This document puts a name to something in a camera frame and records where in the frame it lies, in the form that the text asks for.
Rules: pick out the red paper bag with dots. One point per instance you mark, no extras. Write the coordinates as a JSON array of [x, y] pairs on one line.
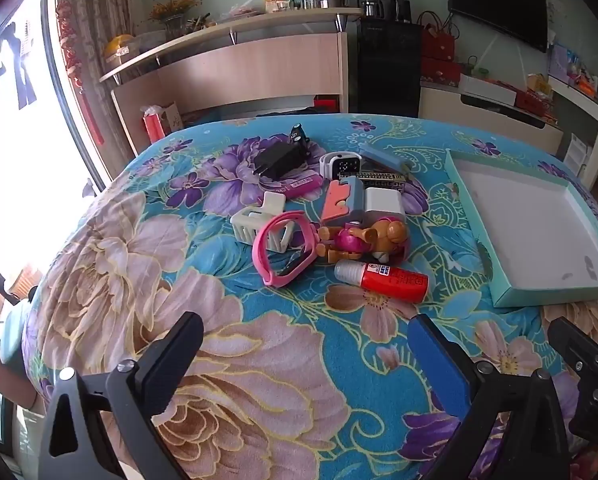
[[154, 127]]

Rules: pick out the slim blue orange toy knife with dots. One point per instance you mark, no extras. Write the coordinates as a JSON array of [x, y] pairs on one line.
[[384, 156]]

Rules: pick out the white desk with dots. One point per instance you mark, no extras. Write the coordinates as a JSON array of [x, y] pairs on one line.
[[596, 115]]

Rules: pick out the white television stand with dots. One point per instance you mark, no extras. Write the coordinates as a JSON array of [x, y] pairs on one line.
[[479, 117]]

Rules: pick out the yellow box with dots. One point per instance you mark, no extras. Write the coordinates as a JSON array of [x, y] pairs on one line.
[[275, 4]]

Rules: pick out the teal cardboard box lid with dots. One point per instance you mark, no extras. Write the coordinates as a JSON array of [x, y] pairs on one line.
[[524, 225]]

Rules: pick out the white smartwatch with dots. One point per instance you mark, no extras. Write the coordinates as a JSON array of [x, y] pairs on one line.
[[341, 165]]

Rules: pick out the coral and blue block toy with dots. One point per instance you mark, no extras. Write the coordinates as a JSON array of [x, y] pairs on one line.
[[339, 202]]

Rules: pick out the brown and pink toy figure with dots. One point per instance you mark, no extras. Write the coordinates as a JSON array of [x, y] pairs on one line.
[[351, 241]]

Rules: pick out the red hanging decoration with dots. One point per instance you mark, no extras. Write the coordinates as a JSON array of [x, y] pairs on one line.
[[71, 55]]

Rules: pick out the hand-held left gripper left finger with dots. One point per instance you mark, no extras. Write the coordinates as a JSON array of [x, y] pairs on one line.
[[179, 345]]

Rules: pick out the wall-mounted television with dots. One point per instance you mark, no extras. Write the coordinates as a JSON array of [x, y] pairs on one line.
[[499, 5]]

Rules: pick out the black water dispenser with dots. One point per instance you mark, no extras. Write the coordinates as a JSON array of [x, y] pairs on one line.
[[386, 70]]

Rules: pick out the red gift box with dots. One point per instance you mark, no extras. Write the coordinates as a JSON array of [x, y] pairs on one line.
[[440, 71]]

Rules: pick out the yellow round container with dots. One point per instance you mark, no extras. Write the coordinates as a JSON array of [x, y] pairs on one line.
[[120, 46]]

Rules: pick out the hanging dark garment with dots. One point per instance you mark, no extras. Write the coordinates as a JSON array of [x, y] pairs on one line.
[[9, 60]]

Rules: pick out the white hair claw clip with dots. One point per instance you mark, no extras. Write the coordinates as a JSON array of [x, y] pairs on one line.
[[246, 222]]

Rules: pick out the red gift bag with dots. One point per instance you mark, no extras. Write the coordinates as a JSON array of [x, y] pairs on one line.
[[436, 40]]

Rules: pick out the white charger plug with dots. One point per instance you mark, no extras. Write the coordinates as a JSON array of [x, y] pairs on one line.
[[383, 205]]

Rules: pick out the magenta lighter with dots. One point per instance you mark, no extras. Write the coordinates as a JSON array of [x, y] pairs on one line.
[[301, 186]]

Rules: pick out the wooden bar counter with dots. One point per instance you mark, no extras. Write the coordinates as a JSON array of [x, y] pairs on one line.
[[244, 75]]

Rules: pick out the pink wristband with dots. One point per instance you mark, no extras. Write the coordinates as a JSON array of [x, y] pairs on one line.
[[264, 240]]

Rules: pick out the yellow flowers in vase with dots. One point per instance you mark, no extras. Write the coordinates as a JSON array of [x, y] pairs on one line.
[[174, 12]]

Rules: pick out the stack of flat red boxes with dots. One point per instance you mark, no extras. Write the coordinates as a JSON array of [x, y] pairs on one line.
[[536, 105]]

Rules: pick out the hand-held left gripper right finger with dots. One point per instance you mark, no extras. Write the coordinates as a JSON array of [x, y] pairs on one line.
[[439, 360]]

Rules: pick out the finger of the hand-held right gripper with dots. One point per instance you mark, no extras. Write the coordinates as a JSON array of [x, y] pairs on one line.
[[574, 345]]

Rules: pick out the floral blue blanket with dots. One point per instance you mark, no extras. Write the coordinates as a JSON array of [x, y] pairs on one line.
[[259, 350]]

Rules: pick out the gold patterned lighter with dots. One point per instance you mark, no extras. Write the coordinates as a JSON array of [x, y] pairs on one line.
[[379, 181]]

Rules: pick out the flat white box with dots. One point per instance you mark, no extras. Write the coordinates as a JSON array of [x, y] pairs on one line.
[[486, 90]]

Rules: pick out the black charger adapter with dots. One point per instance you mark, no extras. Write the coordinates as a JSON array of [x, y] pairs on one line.
[[274, 160]]

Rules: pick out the red glue bottle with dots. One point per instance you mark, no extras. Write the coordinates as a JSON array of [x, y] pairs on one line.
[[389, 281]]

